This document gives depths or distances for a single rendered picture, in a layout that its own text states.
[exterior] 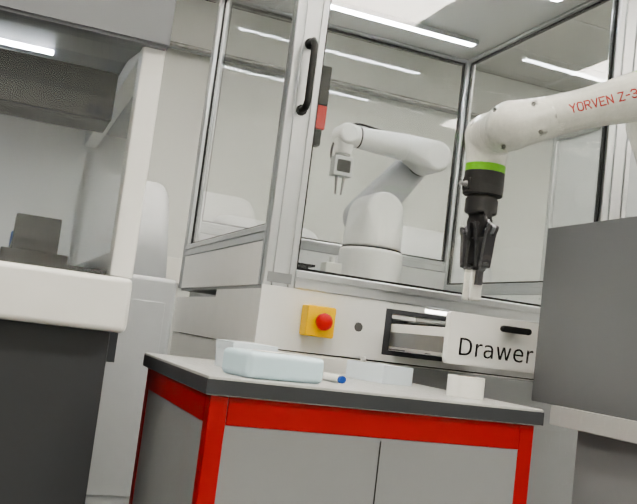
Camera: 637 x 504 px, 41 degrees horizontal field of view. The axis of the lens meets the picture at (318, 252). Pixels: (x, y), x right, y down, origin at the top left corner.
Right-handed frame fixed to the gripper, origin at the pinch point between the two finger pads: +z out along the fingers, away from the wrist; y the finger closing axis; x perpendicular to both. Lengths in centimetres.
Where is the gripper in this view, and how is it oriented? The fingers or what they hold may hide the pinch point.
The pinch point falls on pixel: (472, 285)
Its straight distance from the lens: 197.0
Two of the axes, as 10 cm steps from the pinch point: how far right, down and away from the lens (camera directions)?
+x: 9.3, 1.4, 3.5
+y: 3.6, -0.3, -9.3
